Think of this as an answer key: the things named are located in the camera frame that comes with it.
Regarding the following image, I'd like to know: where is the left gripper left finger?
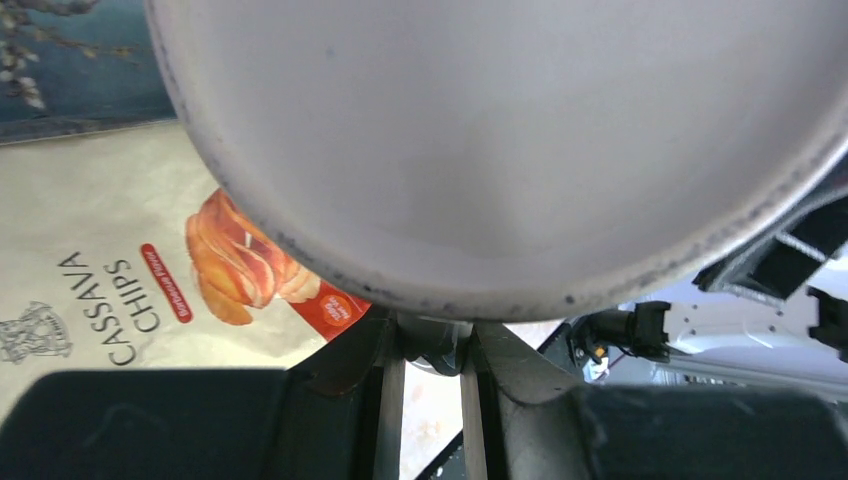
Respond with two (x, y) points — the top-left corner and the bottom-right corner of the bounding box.
(1, 309), (404, 479)

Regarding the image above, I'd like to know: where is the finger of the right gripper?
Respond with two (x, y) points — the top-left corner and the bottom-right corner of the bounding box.
(693, 158), (847, 302)

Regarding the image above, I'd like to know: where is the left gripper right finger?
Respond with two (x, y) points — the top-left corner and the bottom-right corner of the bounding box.
(461, 324), (847, 479)

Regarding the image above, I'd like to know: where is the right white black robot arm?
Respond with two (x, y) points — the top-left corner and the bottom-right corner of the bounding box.
(565, 162), (847, 403)

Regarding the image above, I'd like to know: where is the cassava chips bag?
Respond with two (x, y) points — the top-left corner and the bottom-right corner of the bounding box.
(1, 122), (370, 413)

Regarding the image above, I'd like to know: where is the floral blue serving tray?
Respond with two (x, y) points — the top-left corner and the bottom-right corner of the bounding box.
(1, 0), (175, 144)

